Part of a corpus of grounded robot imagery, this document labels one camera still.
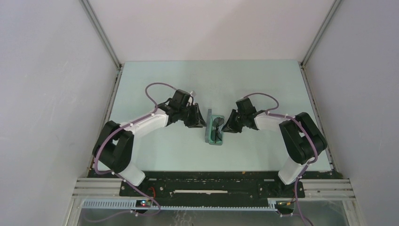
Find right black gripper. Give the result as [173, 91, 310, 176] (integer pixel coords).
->
[222, 109, 246, 134]

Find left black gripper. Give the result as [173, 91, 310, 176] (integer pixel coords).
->
[179, 103, 207, 129]

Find grey-blue glasses case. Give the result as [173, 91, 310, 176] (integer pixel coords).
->
[205, 109, 224, 145]

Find black thin-frame sunglasses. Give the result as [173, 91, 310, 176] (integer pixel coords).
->
[210, 116, 224, 145]

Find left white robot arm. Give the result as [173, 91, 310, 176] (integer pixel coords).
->
[93, 89, 206, 196]

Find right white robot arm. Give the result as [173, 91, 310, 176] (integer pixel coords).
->
[222, 97, 327, 197]

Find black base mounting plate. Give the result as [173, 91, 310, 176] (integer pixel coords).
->
[138, 171, 305, 207]

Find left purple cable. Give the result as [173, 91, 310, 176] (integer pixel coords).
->
[81, 82, 178, 224]

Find grey slotted cable duct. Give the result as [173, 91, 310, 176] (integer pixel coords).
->
[81, 199, 294, 211]

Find right aluminium frame post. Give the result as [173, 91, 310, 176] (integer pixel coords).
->
[300, 0, 343, 68]

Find aluminium frame post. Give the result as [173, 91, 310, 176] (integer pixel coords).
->
[79, 0, 122, 70]
[300, 0, 343, 68]

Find left aluminium frame post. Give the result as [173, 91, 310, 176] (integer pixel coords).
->
[79, 0, 122, 70]

